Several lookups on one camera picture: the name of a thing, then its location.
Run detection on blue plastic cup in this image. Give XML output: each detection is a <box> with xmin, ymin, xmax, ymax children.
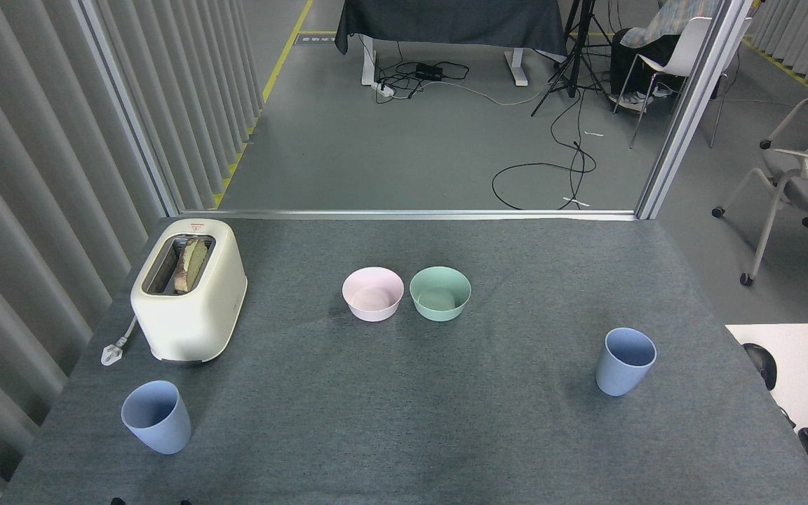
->
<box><xmin>595</xmin><ymin>328</ymin><xmax>657</xmax><ymax>397</ymax></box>
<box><xmin>121</xmin><ymin>380</ymin><xmax>192</xmax><ymax>455</ymax></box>

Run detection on cream white toaster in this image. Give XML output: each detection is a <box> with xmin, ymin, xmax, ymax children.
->
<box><xmin>130</xmin><ymin>218</ymin><xmax>248</xmax><ymax>364</ymax></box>

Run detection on toasted bread slice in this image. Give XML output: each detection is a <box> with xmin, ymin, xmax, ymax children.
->
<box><xmin>173</xmin><ymin>237</ymin><xmax>210</xmax><ymax>294</ymax></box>

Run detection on pink bowl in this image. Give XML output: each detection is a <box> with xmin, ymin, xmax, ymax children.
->
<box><xmin>342</xmin><ymin>267</ymin><xmax>405</xmax><ymax>323</ymax></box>

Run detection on green bowl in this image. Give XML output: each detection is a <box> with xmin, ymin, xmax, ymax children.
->
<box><xmin>410</xmin><ymin>266</ymin><xmax>472</xmax><ymax>323</ymax></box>

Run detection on table with dark cloth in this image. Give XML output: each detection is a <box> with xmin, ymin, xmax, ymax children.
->
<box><xmin>335</xmin><ymin>0</ymin><xmax>568</xmax><ymax>88</ymax></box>

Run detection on black tripod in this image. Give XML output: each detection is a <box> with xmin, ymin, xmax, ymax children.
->
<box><xmin>530</xmin><ymin>0</ymin><xmax>612</xmax><ymax>118</ymax></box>

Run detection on black computer mouse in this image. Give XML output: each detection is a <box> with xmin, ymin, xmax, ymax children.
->
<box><xmin>742</xmin><ymin>342</ymin><xmax>778</xmax><ymax>391</ymax></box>

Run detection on person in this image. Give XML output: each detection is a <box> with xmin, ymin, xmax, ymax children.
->
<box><xmin>609</xmin><ymin>0</ymin><xmax>725</xmax><ymax>113</ymax></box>

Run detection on white chair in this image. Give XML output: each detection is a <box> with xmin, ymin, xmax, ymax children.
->
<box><xmin>613</xmin><ymin>15</ymin><xmax>753</xmax><ymax>149</ymax></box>

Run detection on white toaster cord with plug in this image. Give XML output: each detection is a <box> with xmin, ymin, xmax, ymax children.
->
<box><xmin>100</xmin><ymin>316</ymin><xmax>140</xmax><ymax>367</ymax></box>

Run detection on silver frame crossbar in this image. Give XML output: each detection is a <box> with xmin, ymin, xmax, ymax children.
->
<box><xmin>178</xmin><ymin>208</ymin><xmax>640</xmax><ymax>222</ymax></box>

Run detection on silver frame post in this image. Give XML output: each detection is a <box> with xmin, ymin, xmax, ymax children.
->
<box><xmin>635</xmin><ymin>0</ymin><xmax>755</xmax><ymax>220</ymax></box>
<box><xmin>69</xmin><ymin>0</ymin><xmax>182</xmax><ymax>217</ymax></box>

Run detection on black floor cable loop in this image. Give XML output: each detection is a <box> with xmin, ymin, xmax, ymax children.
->
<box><xmin>492</xmin><ymin>84</ymin><xmax>598</xmax><ymax>211</ymax></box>

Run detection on tangled black cables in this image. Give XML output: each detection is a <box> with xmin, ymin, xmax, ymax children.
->
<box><xmin>375</xmin><ymin>41</ymin><xmax>471</xmax><ymax>104</ymax></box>

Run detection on white floor cable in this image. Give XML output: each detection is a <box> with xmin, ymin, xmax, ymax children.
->
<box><xmin>439</xmin><ymin>79</ymin><xmax>553</xmax><ymax>107</ymax></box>

